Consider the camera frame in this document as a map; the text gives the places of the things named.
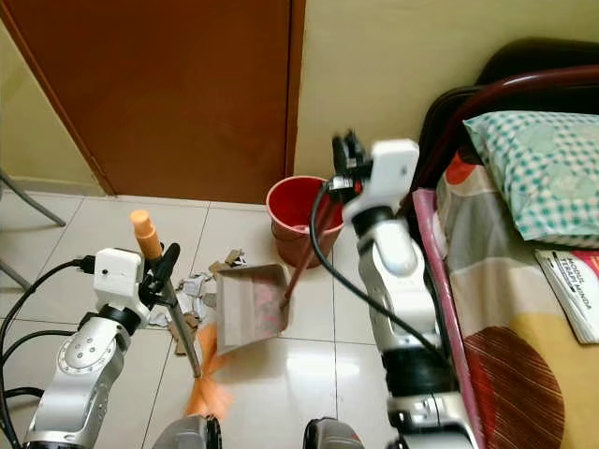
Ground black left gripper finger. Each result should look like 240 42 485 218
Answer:
153 242 182 282

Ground orange broom with metal stick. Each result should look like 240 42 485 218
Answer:
130 209 236 420

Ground grey dustpan with red handle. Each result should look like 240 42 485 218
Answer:
212 185 341 357

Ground crumpled white paper scrap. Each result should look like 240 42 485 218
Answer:
149 272 217 329

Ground brown cardboard scrap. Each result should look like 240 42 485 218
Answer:
207 248 247 275
169 315 200 357

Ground red plastic bucket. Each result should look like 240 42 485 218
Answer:
265 175 346 270

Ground grey left robot leg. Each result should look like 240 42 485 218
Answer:
152 413 222 449

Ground grey robot leg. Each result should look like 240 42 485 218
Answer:
303 416 367 449
152 413 222 449

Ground grey metal chair legs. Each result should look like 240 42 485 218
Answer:
0 171 67 293

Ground brown wooden door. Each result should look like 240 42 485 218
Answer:
0 0 308 204

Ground dark red bed headboard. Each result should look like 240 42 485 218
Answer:
406 38 599 193

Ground teal checked pillow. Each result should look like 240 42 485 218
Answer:
462 109 599 250

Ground patterned beige bed sheet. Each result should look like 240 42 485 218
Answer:
410 161 599 449

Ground grey right robot leg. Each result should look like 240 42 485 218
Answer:
303 416 367 449

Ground printed magazine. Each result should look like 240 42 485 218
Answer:
533 247 599 345

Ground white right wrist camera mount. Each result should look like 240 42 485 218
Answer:
344 138 421 224

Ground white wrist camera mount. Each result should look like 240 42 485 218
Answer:
344 138 421 224
93 247 149 316

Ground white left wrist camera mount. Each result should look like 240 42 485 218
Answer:
93 247 149 316

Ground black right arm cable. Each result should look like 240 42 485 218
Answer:
308 178 452 368

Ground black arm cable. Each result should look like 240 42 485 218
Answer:
0 258 100 449
308 178 452 368

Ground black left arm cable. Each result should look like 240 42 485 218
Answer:
0 258 100 449

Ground thin black floor cable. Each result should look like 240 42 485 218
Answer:
0 383 40 400

